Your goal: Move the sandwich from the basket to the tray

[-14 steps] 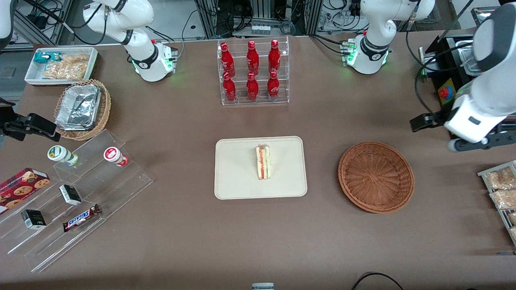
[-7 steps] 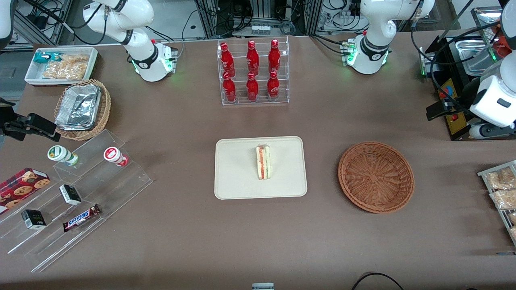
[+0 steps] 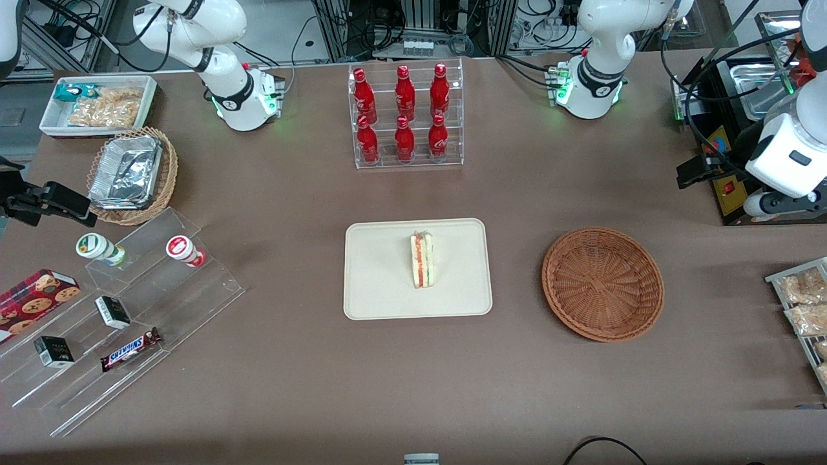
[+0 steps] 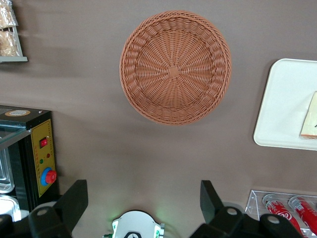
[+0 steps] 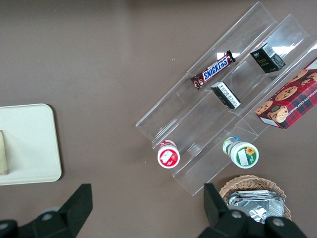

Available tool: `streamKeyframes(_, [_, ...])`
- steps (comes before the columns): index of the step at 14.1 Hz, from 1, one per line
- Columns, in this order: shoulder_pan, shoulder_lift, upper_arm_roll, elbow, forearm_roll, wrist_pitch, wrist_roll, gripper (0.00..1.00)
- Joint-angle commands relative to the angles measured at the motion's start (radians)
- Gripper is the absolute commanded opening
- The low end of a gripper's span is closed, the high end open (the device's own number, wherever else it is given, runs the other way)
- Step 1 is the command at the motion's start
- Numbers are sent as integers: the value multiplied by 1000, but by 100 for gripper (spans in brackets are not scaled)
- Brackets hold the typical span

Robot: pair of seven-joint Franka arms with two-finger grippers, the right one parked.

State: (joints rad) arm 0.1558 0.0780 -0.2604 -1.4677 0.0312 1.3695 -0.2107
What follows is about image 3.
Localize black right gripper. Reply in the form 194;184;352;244
0;182;91;228

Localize triangular sandwich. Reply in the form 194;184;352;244
410;231;437;289

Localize light wicker basket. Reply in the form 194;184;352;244
86;126;179;227

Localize tray of packaged snacks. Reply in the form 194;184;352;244
765;257;827;395

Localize round brown wicker basket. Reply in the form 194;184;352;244
541;227;665;343

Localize beige rectangular tray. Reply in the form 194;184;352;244
343;218;493;321

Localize black food warmer appliance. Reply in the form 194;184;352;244
672;55;827;227

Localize green lid yogurt cup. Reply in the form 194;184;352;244
76;232;127;267

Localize stacked aluminium foil containers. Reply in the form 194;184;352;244
89;134;163;211

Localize white rectangular snack bin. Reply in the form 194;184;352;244
39;75;159;140

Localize clear bag fried snacks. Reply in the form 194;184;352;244
68;97;140;129
94;87;144;105

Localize red cookie box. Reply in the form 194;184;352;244
0;269;82;344

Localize steel food pan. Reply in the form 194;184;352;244
737;61;799;121

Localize green snack packet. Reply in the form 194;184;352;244
53;83;101;103

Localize black white small carton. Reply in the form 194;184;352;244
95;295;131;331

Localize red lid yogurt cup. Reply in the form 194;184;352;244
165;235;207;269

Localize metal display shelf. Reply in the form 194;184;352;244
755;12;806;60

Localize snickers chocolate bar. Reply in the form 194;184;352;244
100;327;162;373

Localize clear acrylic stepped display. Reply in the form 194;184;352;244
0;207;246;439

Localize red cola bottle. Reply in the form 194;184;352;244
430;63;451;120
395;65;416;122
394;115;415;165
357;115;381;165
352;67;379;125
428;114;449;162

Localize clear acrylic bottle rack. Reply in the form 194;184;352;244
349;58;465;171

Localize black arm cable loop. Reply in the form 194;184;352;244
659;0;802;176

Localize grey metal side frame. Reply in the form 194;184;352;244
23;0;118;73

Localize black table edge cable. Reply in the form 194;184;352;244
563;437;648;465

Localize aluminium frame with cables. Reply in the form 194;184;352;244
313;0;518;62

